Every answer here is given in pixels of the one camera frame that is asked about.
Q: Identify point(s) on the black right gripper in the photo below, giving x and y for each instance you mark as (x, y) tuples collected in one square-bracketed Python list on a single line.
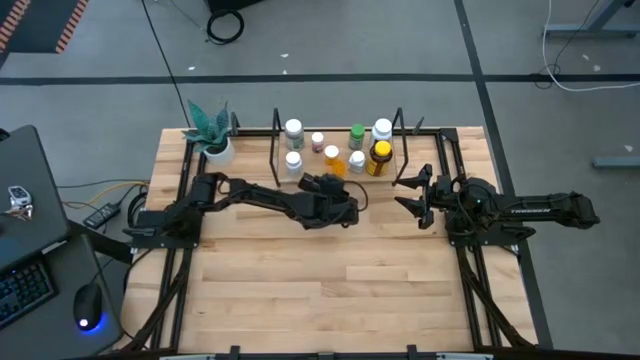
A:
[(445, 200)]

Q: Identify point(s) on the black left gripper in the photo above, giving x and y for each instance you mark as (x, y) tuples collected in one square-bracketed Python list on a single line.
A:
[(320, 185)]

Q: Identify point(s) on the orange pill vial white cap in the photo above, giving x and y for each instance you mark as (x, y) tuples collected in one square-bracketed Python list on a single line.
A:
[(340, 168), (331, 151)]

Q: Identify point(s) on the white bottle black-print label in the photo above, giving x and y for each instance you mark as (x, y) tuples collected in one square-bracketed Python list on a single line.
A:
[(293, 159)]

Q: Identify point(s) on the small white bottle blue label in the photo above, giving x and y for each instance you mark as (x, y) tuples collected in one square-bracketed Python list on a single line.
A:
[(357, 158)]

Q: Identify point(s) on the pink bottle white cap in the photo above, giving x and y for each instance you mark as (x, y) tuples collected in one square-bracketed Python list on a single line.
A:
[(317, 137)]

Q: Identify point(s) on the amber bottle yellow cap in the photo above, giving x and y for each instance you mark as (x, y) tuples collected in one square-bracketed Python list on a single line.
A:
[(382, 148)]

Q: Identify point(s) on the white bottle green label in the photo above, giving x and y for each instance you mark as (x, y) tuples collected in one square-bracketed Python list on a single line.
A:
[(293, 126)]

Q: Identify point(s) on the green bottle green cap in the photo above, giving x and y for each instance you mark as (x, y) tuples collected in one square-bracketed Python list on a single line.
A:
[(357, 131)]

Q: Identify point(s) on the large white medicine bottle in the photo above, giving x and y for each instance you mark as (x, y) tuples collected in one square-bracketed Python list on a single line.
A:
[(382, 126)]

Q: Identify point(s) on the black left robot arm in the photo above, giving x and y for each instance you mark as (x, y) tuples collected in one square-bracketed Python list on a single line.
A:
[(260, 197)]

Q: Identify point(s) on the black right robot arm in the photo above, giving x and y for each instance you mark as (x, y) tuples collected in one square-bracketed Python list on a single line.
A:
[(540, 210)]

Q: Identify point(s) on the green plant in white pot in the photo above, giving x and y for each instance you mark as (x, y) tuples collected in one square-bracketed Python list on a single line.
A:
[(220, 152)]

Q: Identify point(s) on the grey desk foot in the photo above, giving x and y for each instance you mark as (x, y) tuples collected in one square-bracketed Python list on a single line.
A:
[(617, 162)]

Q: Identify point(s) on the black equipment base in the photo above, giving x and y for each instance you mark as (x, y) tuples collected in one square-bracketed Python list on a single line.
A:
[(230, 4)]

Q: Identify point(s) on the black power adapter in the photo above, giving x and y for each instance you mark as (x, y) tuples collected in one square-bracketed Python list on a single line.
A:
[(101, 215)]

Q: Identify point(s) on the grey desk base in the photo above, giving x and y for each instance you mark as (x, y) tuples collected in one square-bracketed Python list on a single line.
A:
[(590, 31)]

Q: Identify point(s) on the black computer mouse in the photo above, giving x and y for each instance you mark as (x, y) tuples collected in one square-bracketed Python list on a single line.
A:
[(87, 305)]

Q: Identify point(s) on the silver key bunch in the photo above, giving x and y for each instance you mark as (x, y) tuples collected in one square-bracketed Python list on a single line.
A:
[(19, 197)]

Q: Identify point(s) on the black keyboard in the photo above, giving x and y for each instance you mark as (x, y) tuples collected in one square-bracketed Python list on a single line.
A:
[(25, 295)]

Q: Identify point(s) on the dark grey side desk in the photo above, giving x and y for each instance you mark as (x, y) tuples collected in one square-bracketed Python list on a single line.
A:
[(45, 345)]

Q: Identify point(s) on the black mat orange striped edge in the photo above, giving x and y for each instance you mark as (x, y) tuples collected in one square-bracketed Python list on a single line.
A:
[(40, 25)]

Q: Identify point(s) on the wooden shelf black metal frame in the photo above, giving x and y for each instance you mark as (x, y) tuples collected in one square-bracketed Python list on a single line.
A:
[(315, 166)]

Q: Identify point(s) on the black aluminium table frame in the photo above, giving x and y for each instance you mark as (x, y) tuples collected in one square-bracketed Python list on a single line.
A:
[(252, 133)]

